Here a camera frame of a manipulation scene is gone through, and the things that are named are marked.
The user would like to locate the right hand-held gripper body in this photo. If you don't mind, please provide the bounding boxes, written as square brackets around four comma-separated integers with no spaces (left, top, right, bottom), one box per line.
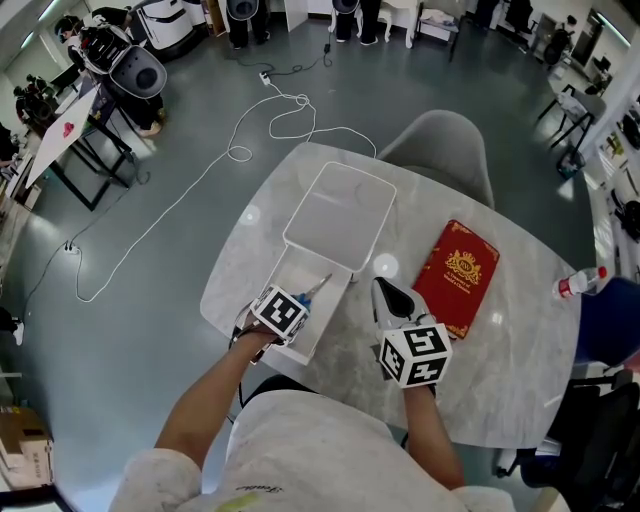
[371,304,454,389]

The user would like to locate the person's left forearm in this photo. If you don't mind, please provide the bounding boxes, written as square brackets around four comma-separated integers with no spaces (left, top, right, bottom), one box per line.
[154,330,281,472]

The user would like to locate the black office chair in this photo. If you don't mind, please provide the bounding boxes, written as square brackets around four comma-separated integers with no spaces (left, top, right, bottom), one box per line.
[493,368,640,512]

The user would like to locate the blue chair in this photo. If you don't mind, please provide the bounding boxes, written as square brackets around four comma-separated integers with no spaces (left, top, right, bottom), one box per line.
[573,276,640,372]

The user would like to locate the grey shell chair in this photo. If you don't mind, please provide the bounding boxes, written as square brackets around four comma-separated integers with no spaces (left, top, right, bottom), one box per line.
[376,109,497,211]

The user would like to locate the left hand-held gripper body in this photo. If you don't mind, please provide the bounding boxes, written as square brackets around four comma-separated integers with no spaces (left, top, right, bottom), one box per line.
[230,284,310,350]

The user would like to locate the white carved table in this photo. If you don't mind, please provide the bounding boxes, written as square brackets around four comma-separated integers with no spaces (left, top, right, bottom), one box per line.
[375,0,426,50]

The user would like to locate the brown cardboard box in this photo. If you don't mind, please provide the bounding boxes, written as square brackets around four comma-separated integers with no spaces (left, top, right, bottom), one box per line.
[0,406,56,491]

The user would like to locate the person's white shirt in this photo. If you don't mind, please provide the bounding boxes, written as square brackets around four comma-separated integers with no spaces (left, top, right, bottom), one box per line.
[108,389,517,512]

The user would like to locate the blue-handled scissors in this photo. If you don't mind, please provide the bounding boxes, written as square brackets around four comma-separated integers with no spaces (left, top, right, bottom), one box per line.
[293,272,334,315]

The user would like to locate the white box with lid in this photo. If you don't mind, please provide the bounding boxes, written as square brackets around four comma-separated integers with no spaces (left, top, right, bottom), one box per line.
[258,160,399,367]

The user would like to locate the black-framed table with white top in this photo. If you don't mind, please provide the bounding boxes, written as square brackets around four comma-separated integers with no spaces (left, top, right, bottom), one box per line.
[23,82,139,212]

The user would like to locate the black-legged chair with white cloth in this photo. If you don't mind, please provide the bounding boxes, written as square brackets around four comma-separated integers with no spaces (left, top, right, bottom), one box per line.
[535,83,609,151]

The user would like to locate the plastic bottle with red label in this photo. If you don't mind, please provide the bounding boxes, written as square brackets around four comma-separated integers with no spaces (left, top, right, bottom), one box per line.
[551,265,609,301]

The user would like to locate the person's right forearm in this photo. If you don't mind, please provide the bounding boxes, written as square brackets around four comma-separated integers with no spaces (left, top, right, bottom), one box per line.
[401,383,467,492]

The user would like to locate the dark waste bin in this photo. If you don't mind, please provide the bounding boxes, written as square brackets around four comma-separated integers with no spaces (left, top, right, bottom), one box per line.
[556,148,587,180]

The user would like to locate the black cable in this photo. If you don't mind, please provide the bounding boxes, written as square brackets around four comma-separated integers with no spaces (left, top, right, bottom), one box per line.
[227,42,334,79]

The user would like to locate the white cable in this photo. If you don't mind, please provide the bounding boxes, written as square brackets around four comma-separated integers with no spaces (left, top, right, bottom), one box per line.
[74,79,379,304]

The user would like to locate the red book with gold print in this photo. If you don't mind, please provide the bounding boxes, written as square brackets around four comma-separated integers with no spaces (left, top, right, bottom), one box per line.
[411,219,502,341]

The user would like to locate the white and black robot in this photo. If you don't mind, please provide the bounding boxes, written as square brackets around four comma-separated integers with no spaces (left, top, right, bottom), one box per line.
[78,22,169,101]

